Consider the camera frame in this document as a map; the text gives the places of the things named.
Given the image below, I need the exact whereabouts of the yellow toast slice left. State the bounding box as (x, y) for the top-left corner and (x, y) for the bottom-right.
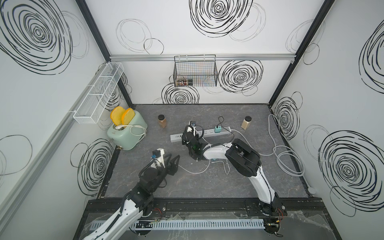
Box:
(110, 106), (126, 126)

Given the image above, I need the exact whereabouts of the thin black cable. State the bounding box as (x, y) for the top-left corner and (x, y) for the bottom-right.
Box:
(217, 115), (236, 142)

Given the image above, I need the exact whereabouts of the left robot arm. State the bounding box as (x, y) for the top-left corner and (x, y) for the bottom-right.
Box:
(84, 154), (180, 240)

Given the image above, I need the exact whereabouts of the black wire basket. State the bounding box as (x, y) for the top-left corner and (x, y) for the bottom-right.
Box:
(173, 55), (219, 88)

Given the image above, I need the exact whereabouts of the beige spice jar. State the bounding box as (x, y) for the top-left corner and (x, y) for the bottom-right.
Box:
(241, 116), (252, 130)

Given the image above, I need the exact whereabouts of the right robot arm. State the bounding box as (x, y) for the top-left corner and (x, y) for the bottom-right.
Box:
(182, 125), (284, 216)

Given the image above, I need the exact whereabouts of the brown spice jar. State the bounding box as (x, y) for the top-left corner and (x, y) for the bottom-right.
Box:
(158, 115), (167, 128)

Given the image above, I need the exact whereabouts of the white power strip cord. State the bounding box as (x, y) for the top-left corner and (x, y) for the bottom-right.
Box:
(230, 113), (306, 178)

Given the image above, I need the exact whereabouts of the white wire shelf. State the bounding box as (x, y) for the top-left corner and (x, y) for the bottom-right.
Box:
(73, 62), (124, 124)

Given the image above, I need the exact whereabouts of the white slotted cable duct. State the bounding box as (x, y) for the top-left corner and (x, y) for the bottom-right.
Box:
(127, 219), (265, 231)

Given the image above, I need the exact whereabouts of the mint green toaster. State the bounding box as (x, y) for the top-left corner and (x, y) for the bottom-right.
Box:
(107, 110), (148, 151)

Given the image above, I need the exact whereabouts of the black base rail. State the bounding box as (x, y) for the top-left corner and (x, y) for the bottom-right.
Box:
(86, 196), (326, 218)

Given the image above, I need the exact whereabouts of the white charging cable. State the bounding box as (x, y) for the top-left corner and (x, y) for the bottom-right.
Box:
(178, 158), (226, 175)

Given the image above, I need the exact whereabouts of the white toaster cord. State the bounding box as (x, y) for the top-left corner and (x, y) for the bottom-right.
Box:
(115, 124), (148, 137)

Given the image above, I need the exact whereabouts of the yellow toast slice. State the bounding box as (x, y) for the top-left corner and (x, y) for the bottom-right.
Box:
(121, 108), (136, 125)
(110, 106), (126, 126)

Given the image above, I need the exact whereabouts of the yellow toast slice right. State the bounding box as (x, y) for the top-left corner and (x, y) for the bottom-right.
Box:
(121, 108), (136, 125)

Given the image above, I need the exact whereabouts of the white power strip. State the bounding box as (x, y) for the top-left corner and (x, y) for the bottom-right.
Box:
(170, 127), (232, 143)

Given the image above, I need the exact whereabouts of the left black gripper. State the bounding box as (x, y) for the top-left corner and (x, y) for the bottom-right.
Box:
(149, 153), (179, 193)

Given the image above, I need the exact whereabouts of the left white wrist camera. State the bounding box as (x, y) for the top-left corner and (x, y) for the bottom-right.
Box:
(151, 148), (165, 168)

